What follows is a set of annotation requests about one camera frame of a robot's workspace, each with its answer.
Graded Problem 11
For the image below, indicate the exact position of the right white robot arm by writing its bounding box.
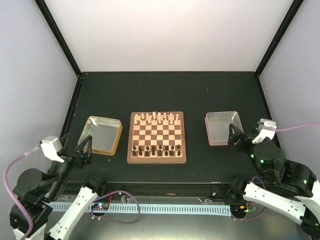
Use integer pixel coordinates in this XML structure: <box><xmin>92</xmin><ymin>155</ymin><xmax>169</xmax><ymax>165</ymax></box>
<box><xmin>227</xmin><ymin>119</ymin><xmax>320</xmax><ymax>240</ymax></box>

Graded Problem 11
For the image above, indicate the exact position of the light blue cable duct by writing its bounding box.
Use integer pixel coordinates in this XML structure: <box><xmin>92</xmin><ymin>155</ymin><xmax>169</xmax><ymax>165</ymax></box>
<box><xmin>47</xmin><ymin>201</ymin><xmax>231</xmax><ymax>217</ymax></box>

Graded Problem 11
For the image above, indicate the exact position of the row of white chess pieces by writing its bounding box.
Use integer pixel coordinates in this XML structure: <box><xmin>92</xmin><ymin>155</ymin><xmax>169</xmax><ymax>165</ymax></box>
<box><xmin>131</xmin><ymin>111</ymin><xmax>183</xmax><ymax>126</ymax></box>

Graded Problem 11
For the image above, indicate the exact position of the pink rimmed metal tray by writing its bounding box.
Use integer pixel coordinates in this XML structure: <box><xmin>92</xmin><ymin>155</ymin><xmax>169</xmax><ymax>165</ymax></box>
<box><xmin>204</xmin><ymin>111</ymin><xmax>243</xmax><ymax>146</ymax></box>

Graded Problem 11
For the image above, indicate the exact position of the black rail base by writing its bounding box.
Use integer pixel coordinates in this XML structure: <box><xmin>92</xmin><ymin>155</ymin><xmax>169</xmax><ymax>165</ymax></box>
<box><xmin>54</xmin><ymin>181</ymin><xmax>251</xmax><ymax>201</ymax></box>

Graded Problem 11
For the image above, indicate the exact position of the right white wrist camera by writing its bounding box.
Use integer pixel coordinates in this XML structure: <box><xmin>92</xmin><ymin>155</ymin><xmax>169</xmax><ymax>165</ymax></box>
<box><xmin>251</xmin><ymin>118</ymin><xmax>277</xmax><ymax>144</ymax></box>

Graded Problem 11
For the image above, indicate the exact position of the wooden chess board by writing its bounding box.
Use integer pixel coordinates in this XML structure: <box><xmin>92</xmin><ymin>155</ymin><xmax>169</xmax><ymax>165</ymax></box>
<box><xmin>127</xmin><ymin>113</ymin><xmax>187</xmax><ymax>164</ymax></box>

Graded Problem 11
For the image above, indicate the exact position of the gold rimmed metal tray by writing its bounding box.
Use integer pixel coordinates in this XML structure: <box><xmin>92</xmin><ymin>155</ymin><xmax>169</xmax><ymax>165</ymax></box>
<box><xmin>77</xmin><ymin>116</ymin><xmax>123</xmax><ymax>156</ymax></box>

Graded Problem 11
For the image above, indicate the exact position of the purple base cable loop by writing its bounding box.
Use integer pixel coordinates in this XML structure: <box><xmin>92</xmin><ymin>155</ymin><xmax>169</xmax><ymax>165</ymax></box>
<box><xmin>90</xmin><ymin>190</ymin><xmax>141</xmax><ymax>224</ymax></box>

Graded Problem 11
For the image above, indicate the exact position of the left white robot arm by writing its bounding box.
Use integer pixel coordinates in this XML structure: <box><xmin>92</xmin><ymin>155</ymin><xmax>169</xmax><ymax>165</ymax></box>
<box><xmin>2</xmin><ymin>133</ymin><xmax>108</xmax><ymax>240</ymax></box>

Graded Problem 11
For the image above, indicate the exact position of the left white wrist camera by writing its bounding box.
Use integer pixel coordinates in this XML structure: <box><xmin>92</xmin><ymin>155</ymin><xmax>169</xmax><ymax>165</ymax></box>
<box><xmin>40</xmin><ymin>136</ymin><xmax>65</xmax><ymax>163</ymax></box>

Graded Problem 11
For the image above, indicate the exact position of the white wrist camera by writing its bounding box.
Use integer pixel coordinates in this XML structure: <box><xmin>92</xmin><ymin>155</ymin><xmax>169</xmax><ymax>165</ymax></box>
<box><xmin>251</xmin><ymin>118</ymin><xmax>277</xmax><ymax>144</ymax></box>
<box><xmin>40</xmin><ymin>136</ymin><xmax>65</xmax><ymax>163</ymax></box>

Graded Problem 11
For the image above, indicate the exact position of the small circuit board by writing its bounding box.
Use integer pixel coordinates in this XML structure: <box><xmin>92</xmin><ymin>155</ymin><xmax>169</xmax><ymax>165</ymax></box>
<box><xmin>91</xmin><ymin>202</ymin><xmax>109</xmax><ymax>212</ymax></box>

